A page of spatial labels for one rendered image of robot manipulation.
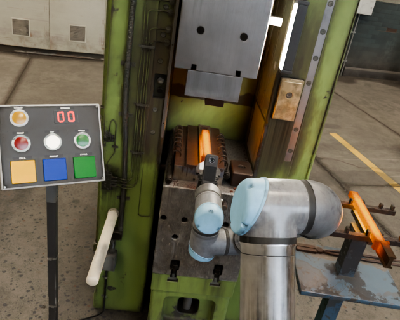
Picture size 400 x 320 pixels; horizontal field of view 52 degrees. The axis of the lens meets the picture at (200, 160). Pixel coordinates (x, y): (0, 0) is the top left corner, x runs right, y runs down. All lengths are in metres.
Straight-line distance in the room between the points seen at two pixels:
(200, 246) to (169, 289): 0.62
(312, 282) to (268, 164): 0.52
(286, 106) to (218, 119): 0.48
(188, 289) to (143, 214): 0.40
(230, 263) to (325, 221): 1.02
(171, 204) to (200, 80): 0.50
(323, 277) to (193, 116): 0.96
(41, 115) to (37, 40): 5.43
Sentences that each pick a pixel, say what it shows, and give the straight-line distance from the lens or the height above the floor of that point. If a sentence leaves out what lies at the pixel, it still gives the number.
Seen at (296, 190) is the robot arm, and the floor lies 1.35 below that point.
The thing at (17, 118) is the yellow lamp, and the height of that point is 1.16.
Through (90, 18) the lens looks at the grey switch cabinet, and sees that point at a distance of 6.79.
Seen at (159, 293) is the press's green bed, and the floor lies 0.35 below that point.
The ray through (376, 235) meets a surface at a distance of 1.55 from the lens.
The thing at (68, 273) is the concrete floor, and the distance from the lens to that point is 2.57.
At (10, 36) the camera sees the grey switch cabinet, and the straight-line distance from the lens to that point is 6.97.
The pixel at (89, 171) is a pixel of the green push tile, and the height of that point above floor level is 1.00.
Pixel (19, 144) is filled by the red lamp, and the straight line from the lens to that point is 1.49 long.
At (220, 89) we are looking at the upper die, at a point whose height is 1.31.
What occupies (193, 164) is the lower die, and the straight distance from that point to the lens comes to 1.64.
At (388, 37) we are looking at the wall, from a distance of 9.29.
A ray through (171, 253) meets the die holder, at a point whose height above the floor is 0.59.
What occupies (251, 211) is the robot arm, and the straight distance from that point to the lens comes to 0.80.
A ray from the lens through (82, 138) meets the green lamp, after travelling 1.52.
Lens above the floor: 1.73
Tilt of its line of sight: 26 degrees down
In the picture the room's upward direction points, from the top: 10 degrees clockwise
